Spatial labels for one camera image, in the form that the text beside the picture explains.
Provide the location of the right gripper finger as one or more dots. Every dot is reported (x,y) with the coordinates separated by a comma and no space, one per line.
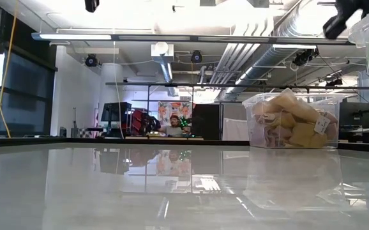
(334,28)

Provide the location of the light orange gridded towel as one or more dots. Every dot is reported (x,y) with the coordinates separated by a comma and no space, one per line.
(294,107)

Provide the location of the dark mustard microfiber towel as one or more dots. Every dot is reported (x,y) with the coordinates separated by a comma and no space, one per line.
(280,120)

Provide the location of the mustard yellow microfiber towel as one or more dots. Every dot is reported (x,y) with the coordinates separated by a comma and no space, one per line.
(302,135)

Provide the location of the salmon pink microfiber towel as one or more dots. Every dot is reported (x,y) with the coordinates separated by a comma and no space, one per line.
(264,139)

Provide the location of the long ceiling light bar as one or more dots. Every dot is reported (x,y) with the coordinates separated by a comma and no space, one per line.
(76,36)

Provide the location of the black track light cluster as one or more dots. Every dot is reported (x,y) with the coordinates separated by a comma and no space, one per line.
(304,57)

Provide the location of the black round ceiling spotlight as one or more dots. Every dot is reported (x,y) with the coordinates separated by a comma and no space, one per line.
(91,60)
(196,56)

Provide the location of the white ceiling box with globe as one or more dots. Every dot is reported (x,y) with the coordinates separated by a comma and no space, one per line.
(162,52)

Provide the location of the wide black monitor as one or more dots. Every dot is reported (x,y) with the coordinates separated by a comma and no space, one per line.
(358,115)

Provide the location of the white ceiling pipes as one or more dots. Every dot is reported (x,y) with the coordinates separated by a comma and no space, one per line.
(235,54)

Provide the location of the black monitor on stand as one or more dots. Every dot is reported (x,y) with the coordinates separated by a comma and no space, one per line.
(115,111)

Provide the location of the red and black chair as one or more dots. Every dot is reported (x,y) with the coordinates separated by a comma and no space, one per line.
(138,119)

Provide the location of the white cloth panel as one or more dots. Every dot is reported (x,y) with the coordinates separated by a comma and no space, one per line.
(235,129)

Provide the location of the person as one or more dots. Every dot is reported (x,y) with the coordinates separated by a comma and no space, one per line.
(174,129)

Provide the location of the black cabinet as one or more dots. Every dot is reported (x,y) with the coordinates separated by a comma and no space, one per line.
(205,121)

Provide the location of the silver round air duct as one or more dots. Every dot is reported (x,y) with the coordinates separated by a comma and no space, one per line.
(267,60)

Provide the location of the black overhead rail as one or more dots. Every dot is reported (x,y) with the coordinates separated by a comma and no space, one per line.
(171,84)

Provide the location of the colourful wall poster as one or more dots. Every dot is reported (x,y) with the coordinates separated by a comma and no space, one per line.
(163,110)

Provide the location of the black metal table frame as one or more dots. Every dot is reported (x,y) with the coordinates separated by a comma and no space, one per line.
(44,141)

